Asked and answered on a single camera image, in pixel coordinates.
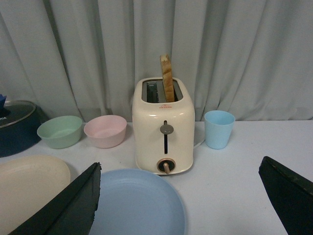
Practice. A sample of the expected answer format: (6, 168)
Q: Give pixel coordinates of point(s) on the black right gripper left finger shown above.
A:
(71, 212)

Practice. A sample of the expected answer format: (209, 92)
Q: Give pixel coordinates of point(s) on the dark blue saucepan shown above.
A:
(21, 136)

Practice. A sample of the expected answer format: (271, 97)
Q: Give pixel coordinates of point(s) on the light blue plastic plate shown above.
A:
(137, 202)

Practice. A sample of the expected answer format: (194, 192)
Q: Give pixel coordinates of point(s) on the grey curtain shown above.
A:
(252, 58)

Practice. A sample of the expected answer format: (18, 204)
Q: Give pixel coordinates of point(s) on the glass pot lid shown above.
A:
(12, 112)

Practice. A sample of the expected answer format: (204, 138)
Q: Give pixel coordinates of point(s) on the cream plastic plate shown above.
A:
(28, 184)

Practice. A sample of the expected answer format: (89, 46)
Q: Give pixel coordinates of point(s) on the light blue plastic cup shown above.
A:
(218, 127)

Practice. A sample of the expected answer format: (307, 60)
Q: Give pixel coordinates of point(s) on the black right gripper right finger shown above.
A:
(290, 194)

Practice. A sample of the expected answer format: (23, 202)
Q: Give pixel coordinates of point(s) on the toast bread slice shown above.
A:
(167, 78)

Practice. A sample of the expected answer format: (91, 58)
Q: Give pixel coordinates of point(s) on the cream two-slot toaster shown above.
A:
(163, 131)

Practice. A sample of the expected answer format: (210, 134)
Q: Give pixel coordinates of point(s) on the green plastic bowl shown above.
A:
(61, 132)

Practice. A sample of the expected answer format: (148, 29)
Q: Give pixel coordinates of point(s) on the pink plastic bowl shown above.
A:
(106, 131)

